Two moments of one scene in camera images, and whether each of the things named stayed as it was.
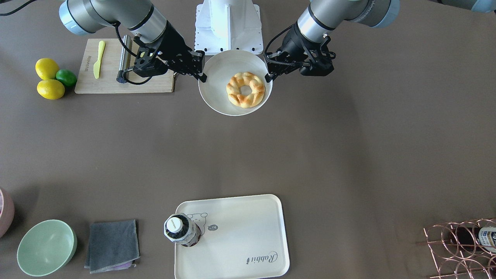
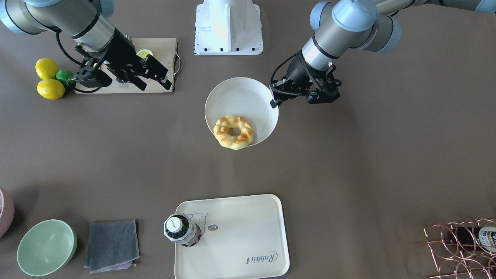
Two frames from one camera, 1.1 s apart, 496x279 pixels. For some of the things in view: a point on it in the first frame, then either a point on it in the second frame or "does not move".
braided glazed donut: (233, 89) to (223, 124)
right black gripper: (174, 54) to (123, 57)
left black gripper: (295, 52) to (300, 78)
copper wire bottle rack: (465, 250) does not move
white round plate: (219, 67) to (246, 96)
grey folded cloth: (112, 245) does not move
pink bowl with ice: (7, 211) does not move
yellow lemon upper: (47, 68) does not move
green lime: (66, 77) does not move
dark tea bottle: (179, 228) does not move
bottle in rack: (473, 239) does not move
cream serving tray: (241, 237) does not move
